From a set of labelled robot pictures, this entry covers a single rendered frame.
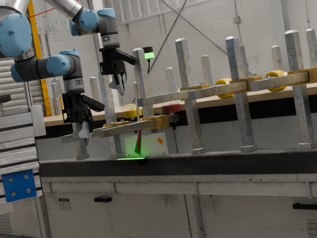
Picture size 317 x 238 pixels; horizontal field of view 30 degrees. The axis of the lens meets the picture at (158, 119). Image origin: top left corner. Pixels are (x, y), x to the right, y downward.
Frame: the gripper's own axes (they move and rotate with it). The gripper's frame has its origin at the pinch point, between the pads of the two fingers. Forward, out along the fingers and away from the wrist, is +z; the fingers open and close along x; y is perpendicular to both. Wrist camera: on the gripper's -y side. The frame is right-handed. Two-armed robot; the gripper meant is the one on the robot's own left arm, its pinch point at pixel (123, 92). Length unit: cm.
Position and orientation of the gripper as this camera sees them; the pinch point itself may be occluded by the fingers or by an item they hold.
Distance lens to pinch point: 248.4
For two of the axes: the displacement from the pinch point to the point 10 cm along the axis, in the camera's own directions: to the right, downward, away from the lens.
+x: -4.1, 1.2, -9.0
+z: 1.6, 9.9, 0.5
